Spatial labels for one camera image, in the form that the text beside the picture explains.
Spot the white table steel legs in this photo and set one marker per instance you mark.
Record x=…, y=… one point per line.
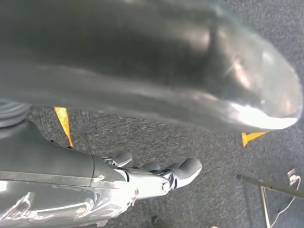
x=273, y=186

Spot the white power adapter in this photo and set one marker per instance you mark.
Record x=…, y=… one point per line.
x=292, y=177

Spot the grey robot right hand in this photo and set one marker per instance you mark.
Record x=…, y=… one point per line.
x=118, y=56

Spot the yellow floor tape square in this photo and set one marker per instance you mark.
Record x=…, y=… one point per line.
x=62, y=122

